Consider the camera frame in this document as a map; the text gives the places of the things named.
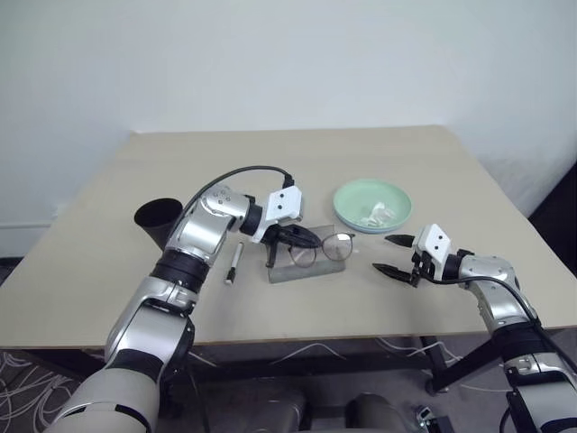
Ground white marker with black cap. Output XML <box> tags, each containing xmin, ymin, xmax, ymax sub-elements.
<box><xmin>224</xmin><ymin>242</ymin><xmax>245</xmax><ymax>286</ymax></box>

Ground black cup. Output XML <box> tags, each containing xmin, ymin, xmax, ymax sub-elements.
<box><xmin>133</xmin><ymin>197</ymin><xmax>184</xmax><ymax>253</ymax></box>

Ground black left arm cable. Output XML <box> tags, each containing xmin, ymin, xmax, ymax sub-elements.
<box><xmin>170</xmin><ymin>165</ymin><xmax>297</xmax><ymax>240</ymax></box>

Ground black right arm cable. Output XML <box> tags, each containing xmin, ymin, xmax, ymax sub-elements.
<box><xmin>421</xmin><ymin>270</ymin><xmax>577</xmax><ymax>384</ymax></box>

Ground clear glasses case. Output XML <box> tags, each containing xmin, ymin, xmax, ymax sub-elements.
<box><xmin>264</xmin><ymin>222</ymin><xmax>348</xmax><ymax>285</ymax></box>

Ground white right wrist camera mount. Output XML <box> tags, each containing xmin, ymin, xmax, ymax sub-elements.
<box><xmin>412</xmin><ymin>224</ymin><xmax>453</xmax><ymax>274</ymax></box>

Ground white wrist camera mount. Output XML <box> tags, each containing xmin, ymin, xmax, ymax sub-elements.
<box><xmin>256</xmin><ymin>186</ymin><xmax>304</xmax><ymax>244</ymax></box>
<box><xmin>412</xmin><ymin>224</ymin><xmax>453</xmax><ymax>274</ymax></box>

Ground white floor cable bundle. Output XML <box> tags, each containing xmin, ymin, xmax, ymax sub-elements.
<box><xmin>0</xmin><ymin>350</ymin><xmax>76</xmax><ymax>433</ymax></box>

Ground caster wheel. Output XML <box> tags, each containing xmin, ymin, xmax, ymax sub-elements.
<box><xmin>413</xmin><ymin>404</ymin><xmax>453</xmax><ymax>433</ymax></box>

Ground light blue plate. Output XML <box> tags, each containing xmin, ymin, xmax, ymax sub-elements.
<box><xmin>334</xmin><ymin>205</ymin><xmax>410</xmax><ymax>236</ymax></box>

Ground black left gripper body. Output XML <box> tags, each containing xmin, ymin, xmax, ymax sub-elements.
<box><xmin>268</xmin><ymin>222</ymin><xmax>305</xmax><ymax>244</ymax></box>

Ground black table frame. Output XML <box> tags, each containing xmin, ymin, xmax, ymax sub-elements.
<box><xmin>0</xmin><ymin>334</ymin><xmax>513</xmax><ymax>394</ymax></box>

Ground crumpled clear plastic wrapper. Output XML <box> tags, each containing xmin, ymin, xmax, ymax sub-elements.
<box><xmin>359</xmin><ymin>200</ymin><xmax>398</xmax><ymax>227</ymax></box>

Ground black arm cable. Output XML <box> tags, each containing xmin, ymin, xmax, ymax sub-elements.
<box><xmin>170</xmin><ymin>165</ymin><xmax>297</xmax><ymax>240</ymax></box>
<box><xmin>421</xmin><ymin>270</ymin><xmax>577</xmax><ymax>384</ymax></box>

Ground green plate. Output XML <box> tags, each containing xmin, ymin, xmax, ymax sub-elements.
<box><xmin>333</xmin><ymin>178</ymin><xmax>414</xmax><ymax>232</ymax></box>

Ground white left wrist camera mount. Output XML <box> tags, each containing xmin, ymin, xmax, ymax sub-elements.
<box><xmin>256</xmin><ymin>186</ymin><xmax>304</xmax><ymax>244</ymax></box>

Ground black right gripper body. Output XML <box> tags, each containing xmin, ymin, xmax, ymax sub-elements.
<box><xmin>409</xmin><ymin>251</ymin><xmax>436</xmax><ymax>289</ymax></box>

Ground thin metal frame glasses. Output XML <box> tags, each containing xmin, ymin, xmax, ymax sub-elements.
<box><xmin>288</xmin><ymin>231</ymin><xmax>358</xmax><ymax>270</ymax></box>

